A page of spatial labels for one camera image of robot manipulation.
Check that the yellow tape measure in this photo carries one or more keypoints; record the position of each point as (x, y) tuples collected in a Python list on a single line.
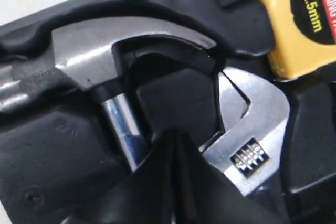
[(305, 36)]

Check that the black plastic tool case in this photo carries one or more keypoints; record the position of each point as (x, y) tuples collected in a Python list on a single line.
[(60, 152)]

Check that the chrome adjustable wrench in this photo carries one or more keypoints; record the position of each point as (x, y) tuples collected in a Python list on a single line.
[(254, 114)]

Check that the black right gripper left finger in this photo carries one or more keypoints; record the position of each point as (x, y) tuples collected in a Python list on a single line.
[(145, 196)]

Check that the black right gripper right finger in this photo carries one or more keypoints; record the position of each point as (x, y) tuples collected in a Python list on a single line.
[(204, 195)]

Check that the claw hammer black grip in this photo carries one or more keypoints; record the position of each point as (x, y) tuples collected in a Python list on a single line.
[(82, 55)]

